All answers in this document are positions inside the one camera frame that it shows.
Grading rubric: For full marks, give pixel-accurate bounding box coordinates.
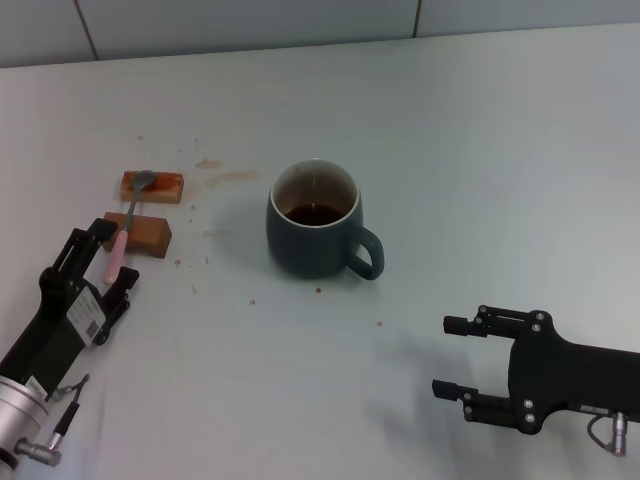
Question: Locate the wrist cable with plug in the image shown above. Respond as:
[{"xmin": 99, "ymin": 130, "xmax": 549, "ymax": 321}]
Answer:
[
  {"xmin": 586, "ymin": 410, "xmax": 631, "ymax": 458},
  {"xmin": 14, "ymin": 372, "xmax": 92, "ymax": 467}
]

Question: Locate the grey ceramic mug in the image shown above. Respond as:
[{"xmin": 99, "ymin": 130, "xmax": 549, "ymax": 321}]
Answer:
[{"xmin": 264, "ymin": 157, "xmax": 386, "ymax": 282}]

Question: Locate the dark brown coffee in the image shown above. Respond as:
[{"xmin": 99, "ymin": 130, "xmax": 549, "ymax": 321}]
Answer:
[{"xmin": 284, "ymin": 201, "xmax": 346, "ymax": 228}]

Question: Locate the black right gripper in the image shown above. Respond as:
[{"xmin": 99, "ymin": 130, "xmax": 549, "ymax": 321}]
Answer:
[{"xmin": 431, "ymin": 304, "xmax": 640, "ymax": 436}]

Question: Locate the light wooden block red top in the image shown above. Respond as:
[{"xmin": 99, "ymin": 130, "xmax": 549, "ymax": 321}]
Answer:
[{"xmin": 119, "ymin": 170, "xmax": 184, "ymax": 205}]

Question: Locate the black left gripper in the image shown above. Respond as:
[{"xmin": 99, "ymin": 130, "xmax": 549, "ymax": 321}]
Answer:
[{"xmin": 0, "ymin": 217, "xmax": 141, "ymax": 401}]

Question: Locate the dark brown arched wooden block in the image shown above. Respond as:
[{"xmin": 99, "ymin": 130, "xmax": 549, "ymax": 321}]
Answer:
[{"xmin": 103, "ymin": 211, "xmax": 174, "ymax": 260}]

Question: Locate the pink handled metal spoon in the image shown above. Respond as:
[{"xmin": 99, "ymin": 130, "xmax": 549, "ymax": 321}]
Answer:
[{"xmin": 102, "ymin": 169, "xmax": 157, "ymax": 286}]

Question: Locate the right wrist cable with plug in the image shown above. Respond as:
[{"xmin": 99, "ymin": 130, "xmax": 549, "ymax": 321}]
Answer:
[{"xmin": 586, "ymin": 410, "xmax": 631, "ymax": 458}]

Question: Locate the left wrist cable with plug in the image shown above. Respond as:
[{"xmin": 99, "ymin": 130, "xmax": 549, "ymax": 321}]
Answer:
[{"xmin": 14, "ymin": 372, "xmax": 92, "ymax": 467}]

